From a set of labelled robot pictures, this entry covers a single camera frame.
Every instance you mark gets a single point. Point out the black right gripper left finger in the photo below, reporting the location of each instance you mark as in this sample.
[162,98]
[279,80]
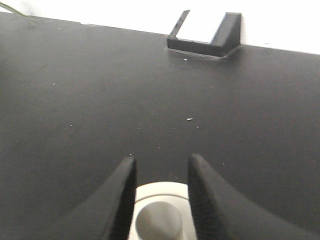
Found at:
[107,213]

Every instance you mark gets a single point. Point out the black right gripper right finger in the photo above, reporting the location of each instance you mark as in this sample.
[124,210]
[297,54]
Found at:
[220,212]

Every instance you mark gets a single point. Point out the glass jar with white lid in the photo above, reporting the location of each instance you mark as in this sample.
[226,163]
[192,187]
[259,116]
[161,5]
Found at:
[162,212]

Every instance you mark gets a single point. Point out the black white power socket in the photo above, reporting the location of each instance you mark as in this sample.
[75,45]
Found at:
[217,34]

